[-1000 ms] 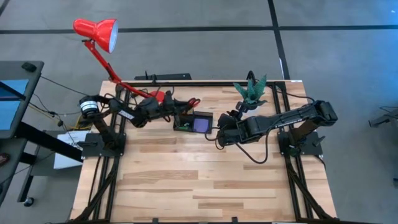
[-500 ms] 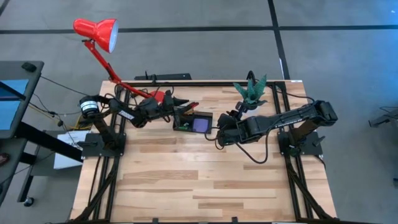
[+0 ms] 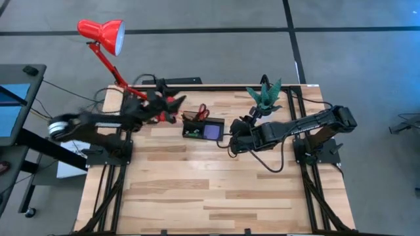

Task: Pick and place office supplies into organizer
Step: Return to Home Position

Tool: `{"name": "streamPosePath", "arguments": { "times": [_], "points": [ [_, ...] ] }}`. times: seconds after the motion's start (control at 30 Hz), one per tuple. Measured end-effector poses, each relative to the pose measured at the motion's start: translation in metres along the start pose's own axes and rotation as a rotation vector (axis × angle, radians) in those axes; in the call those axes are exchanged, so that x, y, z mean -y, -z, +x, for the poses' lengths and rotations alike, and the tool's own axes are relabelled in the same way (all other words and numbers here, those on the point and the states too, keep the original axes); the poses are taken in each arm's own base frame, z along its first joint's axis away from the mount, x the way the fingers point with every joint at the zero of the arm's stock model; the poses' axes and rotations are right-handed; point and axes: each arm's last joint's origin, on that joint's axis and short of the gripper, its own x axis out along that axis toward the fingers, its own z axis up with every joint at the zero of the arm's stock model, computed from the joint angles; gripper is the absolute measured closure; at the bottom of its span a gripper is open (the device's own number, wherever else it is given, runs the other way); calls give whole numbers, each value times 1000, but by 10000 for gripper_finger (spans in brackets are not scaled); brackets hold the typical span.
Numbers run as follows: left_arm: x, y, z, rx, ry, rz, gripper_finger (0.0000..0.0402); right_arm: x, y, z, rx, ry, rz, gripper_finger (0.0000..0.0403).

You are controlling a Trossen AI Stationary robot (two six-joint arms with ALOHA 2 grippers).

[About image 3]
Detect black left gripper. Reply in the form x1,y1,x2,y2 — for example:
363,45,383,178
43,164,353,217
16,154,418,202
143,92,187,125

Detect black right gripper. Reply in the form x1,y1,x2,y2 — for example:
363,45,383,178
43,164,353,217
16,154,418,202
228,106,264,155

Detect black mesh desk organizer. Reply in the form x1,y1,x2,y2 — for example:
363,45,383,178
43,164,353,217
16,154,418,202
182,110,226,142

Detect red-handled scissors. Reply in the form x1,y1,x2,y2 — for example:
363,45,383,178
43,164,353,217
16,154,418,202
197,103,211,123

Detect purple sticky note pad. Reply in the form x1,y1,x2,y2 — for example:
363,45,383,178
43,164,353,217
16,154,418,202
203,124,222,140

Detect green plant in white pot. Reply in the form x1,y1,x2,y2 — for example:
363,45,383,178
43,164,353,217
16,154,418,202
245,77,284,117

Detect red desk lamp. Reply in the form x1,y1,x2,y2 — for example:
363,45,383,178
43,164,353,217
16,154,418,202
77,18,180,123

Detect white paper sheet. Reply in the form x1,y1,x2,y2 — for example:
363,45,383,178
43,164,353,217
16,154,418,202
56,140,95,180

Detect grey rolling desk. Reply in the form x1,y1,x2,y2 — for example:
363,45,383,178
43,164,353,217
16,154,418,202
0,64,88,219

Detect black computer mouse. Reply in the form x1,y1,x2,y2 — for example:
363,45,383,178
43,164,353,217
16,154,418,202
22,65,39,77

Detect blue monitor screen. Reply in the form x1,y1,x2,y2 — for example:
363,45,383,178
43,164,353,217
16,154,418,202
0,83,32,138

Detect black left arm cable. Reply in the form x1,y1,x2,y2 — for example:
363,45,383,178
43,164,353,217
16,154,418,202
93,73,159,106

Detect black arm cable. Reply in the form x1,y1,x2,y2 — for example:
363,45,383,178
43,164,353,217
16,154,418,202
93,73,159,106
216,132,287,174

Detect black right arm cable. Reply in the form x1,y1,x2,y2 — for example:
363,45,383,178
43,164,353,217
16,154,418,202
216,132,287,174

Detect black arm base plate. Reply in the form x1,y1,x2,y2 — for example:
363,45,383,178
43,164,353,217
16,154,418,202
81,140,133,167
293,137,342,165

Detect grey stand with cables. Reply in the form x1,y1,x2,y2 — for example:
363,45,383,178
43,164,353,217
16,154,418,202
388,113,420,136

